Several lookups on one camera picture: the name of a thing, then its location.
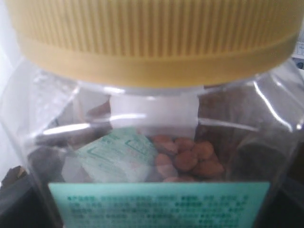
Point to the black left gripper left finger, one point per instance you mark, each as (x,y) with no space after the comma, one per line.
(20,206)

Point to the clear nut jar gold lid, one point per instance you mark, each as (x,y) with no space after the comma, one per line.
(155,113)

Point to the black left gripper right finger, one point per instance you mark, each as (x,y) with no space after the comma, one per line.
(288,206)

